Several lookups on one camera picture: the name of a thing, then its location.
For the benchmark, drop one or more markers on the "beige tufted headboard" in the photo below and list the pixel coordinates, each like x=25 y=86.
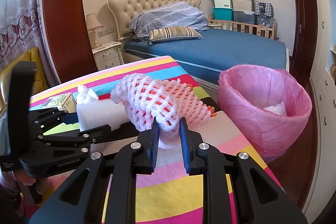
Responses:
x=124 y=11

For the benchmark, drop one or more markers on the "yellow leather armchair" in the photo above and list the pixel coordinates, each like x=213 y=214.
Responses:
x=27 y=67

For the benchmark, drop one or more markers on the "dark red door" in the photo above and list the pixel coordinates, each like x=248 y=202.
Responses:
x=305 y=39

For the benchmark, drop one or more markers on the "white foam block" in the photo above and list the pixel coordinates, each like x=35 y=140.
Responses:
x=278 y=109

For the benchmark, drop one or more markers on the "grey clear storage bin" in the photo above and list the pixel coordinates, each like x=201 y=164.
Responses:
x=247 y=17

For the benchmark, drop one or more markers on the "black white checked bag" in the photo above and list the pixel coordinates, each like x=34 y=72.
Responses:
x=264 y=9

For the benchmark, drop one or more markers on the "lace pink curtain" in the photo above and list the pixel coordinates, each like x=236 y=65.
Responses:
x=20 y=29

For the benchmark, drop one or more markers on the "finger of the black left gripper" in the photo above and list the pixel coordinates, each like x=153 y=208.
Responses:
x=75 y=137
x=46 y=119

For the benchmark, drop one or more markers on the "beige table lamp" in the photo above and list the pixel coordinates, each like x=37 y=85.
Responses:
x=93 y=26

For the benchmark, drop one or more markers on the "pink foam fruit net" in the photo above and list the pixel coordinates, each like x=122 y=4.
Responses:
x=146 y=100

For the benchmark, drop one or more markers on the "grey striped duvet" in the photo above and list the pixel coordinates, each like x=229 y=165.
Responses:
x=178 y=14

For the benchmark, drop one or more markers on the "striped yellow pillow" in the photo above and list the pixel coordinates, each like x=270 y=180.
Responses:
x=173 y=33

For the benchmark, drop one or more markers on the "teal storage bin lower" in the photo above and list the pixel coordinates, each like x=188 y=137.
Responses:
x=223 y=13

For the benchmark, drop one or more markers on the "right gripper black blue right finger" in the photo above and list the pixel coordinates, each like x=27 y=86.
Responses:
x=235 y=188

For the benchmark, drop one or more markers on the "crumpled white paper wad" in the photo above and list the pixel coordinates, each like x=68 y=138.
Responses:
x=85 y=95

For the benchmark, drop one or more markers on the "white wardrobe with drawers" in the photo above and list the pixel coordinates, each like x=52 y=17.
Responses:
x=321 y=206

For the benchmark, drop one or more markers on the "wooden crib rail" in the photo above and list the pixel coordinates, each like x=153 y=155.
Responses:
x=253 y=29

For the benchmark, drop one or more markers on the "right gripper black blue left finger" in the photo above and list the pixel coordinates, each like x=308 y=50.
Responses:
x=102 y=189

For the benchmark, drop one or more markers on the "white foam sheet roll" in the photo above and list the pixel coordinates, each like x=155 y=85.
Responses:
x=98 y=113

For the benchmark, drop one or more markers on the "pink bag trash bin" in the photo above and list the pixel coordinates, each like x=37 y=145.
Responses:
x=244 y=90

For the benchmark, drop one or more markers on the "white storage box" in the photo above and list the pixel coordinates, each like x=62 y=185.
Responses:
x=223 y=4

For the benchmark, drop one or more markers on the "white barcode carton box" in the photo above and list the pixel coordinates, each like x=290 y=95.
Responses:
x=63 y=102

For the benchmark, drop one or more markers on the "cream nightstand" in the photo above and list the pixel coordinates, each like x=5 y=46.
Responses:
x=108 y=55

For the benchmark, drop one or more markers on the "dark red wooden panel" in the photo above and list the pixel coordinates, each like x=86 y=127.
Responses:
x=68 y=39

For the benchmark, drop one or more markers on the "blue mattress bed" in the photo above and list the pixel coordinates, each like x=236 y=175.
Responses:
x=216 y=51

